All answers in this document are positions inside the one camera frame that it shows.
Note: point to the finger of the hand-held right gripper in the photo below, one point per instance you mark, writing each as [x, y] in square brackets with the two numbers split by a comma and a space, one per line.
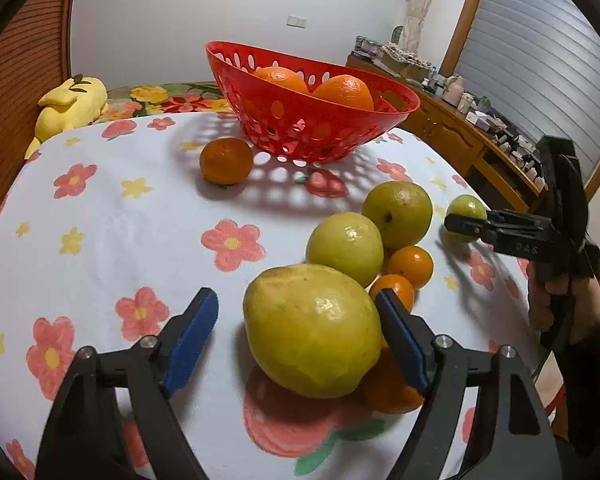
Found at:
[462, 222]
[510, 218]

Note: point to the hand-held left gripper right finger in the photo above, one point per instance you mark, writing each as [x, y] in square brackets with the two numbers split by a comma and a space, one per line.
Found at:
[402, 340]

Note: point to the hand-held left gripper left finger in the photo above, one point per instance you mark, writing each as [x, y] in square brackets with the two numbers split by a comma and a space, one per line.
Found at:
[195, 340]

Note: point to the small green apple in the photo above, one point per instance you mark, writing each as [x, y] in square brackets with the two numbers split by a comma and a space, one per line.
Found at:
[467, 207]

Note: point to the small orange mandarin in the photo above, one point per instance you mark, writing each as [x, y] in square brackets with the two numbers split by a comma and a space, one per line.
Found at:
[414, 266]
[397, 287]
[385, 390]
[226, 160]

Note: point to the large yellow-green pear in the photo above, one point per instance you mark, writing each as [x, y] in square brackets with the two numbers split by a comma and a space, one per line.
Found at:
[312, 330]

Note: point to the red perforated plastic basket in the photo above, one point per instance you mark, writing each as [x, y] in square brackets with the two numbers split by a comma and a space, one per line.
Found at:
[280, 130]

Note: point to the person's right forearm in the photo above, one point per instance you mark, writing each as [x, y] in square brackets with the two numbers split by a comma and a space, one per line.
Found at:
[595, 385]

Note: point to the person's right hand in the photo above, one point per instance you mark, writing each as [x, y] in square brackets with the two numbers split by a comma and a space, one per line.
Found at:
[587, 305]

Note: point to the wooden cabinet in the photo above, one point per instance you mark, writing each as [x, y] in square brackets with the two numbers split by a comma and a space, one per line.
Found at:
[450, 130]

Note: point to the group of small bottles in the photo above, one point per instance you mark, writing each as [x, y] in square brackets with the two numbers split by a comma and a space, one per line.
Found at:
[480, 115]

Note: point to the white flower-print cloth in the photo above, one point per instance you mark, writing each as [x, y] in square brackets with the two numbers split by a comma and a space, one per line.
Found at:
[130, 240]

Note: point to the grey window blind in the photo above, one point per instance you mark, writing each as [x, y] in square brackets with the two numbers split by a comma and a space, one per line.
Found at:
[525, 50]

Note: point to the open cardboard box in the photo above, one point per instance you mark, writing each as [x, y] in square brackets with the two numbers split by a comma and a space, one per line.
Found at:
[400, 62]

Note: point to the large orange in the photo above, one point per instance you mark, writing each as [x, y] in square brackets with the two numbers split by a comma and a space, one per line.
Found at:
[280, 80]
[344, 91]

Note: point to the grey patterned box stack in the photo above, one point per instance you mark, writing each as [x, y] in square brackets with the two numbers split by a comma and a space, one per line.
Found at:
[366, 46]

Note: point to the colourful floral blanket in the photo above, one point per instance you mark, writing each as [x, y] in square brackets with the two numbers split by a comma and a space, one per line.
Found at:
[150, 97]

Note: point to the yellow plush toy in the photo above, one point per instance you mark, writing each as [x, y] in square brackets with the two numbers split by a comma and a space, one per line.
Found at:
[70, 105]

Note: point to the brown slatted wooden wardrobe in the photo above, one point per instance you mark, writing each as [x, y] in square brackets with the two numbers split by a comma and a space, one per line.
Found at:
[25, 60]

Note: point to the wooden window frame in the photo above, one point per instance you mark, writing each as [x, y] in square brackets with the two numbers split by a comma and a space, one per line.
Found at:
[462, 20]

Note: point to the white wall switch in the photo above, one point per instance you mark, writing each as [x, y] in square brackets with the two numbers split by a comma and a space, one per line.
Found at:
[296, 21]

